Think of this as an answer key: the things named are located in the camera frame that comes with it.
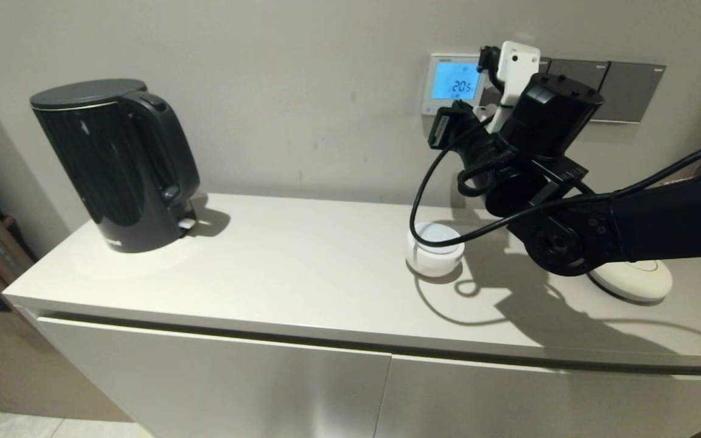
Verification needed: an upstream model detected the white wall thermostat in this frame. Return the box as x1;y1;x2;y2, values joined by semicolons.
422;54;491;116

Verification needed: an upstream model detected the small white round device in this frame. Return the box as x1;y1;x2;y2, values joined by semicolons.
406;222;466;279

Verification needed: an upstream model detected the black coiled cable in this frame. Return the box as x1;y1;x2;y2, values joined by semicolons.
457;149;512;196

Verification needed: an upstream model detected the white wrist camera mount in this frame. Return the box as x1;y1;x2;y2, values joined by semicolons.
483;41;541;133

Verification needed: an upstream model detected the white sideboard cabinet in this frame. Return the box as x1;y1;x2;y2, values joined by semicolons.
2;193;701;438

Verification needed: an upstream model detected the grey wall switch plate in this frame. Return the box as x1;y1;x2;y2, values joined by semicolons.
591;61;666;124
546;58;610;122

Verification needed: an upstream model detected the black electric kettle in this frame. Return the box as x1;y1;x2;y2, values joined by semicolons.
29;78;201;254

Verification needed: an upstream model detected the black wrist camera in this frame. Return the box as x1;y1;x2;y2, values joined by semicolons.
478;46;502;92

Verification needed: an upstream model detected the cream flat round disc device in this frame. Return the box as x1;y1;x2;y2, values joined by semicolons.
588;259;674;303

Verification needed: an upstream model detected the long black cable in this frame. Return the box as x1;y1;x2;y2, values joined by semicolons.
410;116;701;247

